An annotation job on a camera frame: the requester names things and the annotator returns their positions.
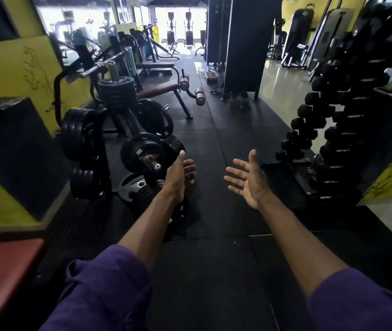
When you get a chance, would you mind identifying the person's right hand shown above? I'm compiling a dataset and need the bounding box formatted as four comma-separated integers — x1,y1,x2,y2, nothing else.
224,149,273,211

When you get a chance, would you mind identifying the person's left hand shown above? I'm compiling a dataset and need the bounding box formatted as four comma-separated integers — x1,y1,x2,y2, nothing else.
163,150,197,205

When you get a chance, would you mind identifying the person's left forearm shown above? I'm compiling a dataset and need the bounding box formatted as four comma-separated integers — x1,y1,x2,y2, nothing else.
117,192,180,273

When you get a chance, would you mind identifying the person's right forearm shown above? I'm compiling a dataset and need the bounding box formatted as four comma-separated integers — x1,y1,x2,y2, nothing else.
258,194,350,297

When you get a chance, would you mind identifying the barbell loaded with black plates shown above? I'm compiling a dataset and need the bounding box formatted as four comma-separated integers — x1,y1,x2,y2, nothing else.
120,132,186,177

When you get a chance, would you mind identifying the large black weight plate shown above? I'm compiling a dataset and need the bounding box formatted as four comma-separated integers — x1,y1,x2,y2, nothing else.
136,98,175,139

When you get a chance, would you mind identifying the black rubber weight plate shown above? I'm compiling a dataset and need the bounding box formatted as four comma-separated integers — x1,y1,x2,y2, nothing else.
133,184,190,233

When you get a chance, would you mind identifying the grey-centred black weight plate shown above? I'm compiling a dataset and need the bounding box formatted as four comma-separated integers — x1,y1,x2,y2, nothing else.
118,173,149,205

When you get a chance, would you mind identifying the clear water bottle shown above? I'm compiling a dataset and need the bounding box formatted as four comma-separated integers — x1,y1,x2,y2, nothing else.
307,153,325,175

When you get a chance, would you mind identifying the row of black hex dumbbells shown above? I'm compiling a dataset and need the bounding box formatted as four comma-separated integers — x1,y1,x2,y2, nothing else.
275,75,336,163

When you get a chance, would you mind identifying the maroon decline bench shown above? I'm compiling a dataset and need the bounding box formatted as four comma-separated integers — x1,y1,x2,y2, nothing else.
137,74,206,120

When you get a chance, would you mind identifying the stack of black weight plates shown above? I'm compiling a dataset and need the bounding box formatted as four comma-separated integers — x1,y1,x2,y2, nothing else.
97,76,138,116

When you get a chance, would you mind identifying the black weight plate rack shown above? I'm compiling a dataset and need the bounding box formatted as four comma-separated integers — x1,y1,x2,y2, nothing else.
60,107,113,201

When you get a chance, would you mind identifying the black incline bench press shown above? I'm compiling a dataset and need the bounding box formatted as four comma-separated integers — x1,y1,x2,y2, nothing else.
129,25,181,63

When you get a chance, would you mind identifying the black dumbbell rack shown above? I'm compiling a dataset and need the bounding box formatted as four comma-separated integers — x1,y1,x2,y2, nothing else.
275,0,392,208

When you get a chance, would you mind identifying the silver barbell bar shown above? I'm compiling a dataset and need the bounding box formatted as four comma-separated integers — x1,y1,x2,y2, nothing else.
80,49,128,78

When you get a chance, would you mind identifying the black elliptical trainer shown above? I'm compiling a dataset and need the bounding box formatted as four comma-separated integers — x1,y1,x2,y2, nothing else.
166,11,178,46
184,11,196,46

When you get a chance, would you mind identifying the black upright weight machine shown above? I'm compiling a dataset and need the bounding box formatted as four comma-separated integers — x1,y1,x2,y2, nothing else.
281,8,315,68

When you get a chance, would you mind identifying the grey-framed black weight machine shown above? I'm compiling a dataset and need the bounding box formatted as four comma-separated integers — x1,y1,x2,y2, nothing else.
307,8,357,72

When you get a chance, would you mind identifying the person's purple left sleeve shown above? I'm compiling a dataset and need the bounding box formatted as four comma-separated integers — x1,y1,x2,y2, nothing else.
39,245,152,331

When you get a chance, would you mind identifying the person's purple sleeve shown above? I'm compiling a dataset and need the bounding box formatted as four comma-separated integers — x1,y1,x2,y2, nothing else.
39,245,152,331
307,268,392,331

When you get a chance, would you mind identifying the person's purple right sleeve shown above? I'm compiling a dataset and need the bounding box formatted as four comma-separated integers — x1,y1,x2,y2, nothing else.
307,268,392,331

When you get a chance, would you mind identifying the black padded plyo box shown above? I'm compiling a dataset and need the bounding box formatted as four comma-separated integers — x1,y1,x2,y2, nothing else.
0,96,72,232

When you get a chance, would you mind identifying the red padded bench seat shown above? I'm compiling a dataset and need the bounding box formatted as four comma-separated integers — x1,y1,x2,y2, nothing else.
0,238,46,322

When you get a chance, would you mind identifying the black cable machine tower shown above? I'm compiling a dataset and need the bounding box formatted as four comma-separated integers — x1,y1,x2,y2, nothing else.
204,0,283,101

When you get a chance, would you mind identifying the wall mirror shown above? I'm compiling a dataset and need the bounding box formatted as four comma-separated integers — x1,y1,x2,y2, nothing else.
31,0,118,43

